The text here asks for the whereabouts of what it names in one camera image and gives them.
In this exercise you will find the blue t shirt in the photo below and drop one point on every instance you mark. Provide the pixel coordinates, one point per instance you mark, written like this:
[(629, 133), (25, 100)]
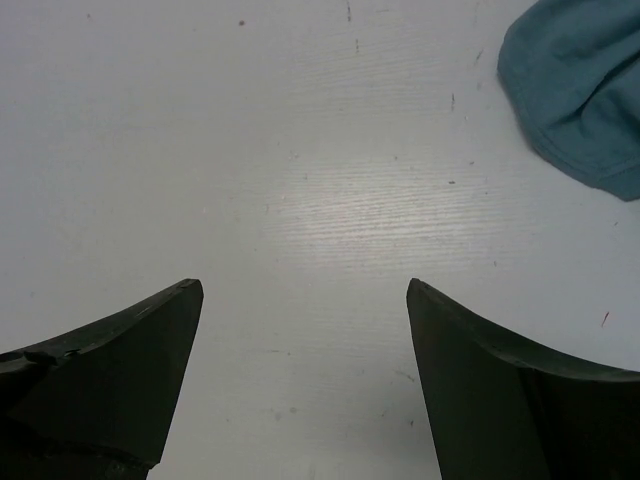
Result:
[(570, 70)]

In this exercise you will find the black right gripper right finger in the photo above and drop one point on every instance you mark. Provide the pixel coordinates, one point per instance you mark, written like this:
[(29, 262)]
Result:
[(502, 406)]

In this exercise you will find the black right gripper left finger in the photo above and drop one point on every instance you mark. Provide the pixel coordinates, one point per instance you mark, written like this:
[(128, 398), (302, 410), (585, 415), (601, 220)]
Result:
[(98, 401)]

